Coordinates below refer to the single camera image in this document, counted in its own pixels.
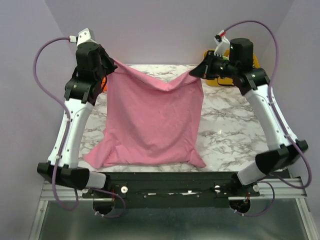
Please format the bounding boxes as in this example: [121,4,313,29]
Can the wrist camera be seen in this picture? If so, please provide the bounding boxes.
[68,28,96,46]
[214,30,230,57]

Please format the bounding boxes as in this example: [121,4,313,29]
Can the black base frame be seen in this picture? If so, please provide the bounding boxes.
[82,171,261,210]

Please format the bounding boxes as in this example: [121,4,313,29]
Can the aluminium rail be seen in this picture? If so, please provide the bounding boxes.
[40,178,307,201]

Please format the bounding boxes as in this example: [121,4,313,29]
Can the pink t-shirt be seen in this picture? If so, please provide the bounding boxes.
[84,61,206,169]

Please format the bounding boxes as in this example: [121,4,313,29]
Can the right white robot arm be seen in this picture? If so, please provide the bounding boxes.
[189,35,308,196]

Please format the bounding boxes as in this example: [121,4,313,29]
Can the orange razor box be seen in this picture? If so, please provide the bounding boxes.
[101,77,107,93]

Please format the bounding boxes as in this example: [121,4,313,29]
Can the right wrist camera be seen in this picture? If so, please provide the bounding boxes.
[214,30,230,57]

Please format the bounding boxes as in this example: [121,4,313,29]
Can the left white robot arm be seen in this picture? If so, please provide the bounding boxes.
[37,42,117,198]

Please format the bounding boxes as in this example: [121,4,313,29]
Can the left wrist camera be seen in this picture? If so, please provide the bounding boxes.
[68,28,96,46]

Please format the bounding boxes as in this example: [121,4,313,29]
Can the yellow plastic bin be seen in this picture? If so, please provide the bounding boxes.
[203,49,260,87]

